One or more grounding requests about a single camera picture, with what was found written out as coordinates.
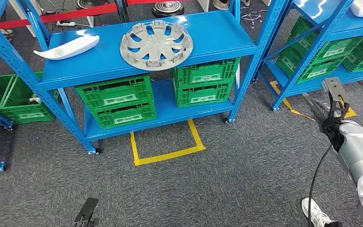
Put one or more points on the chrome chair base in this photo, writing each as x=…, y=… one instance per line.
x=251, y=15

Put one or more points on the white desk panel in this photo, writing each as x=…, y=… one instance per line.
x=203, y=4
x=21, y=15

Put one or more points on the white power strip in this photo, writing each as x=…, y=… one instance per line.
x=65, y=23

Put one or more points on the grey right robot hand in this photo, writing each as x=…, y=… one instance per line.
x=314, y=108

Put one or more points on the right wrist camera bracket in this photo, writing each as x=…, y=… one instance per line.
x=333, y=86

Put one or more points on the red barrier belt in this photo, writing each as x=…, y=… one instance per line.
x=59, y=15

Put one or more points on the black round stool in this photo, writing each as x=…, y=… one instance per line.
x=90, y=3
x=167, y=9

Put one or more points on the yellow floor tape line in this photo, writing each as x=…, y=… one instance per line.
x=289, y=106

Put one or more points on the white plastic car trim part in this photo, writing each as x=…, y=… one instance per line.
x=361, y=9
x=68, y=48

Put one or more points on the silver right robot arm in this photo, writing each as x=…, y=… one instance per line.
x=356, y=156

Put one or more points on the chrome stanchion post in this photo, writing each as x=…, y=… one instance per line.
x=121, y=9

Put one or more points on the grey plastic wheel hubcap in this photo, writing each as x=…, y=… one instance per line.
x=156, y=44

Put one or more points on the person's white shoe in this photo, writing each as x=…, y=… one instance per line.
x=316, y=214

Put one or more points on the yellow floor tape square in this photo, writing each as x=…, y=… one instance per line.
x=169, y=155

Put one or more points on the person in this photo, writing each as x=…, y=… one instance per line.
x=220, y=3
x=245, y=2

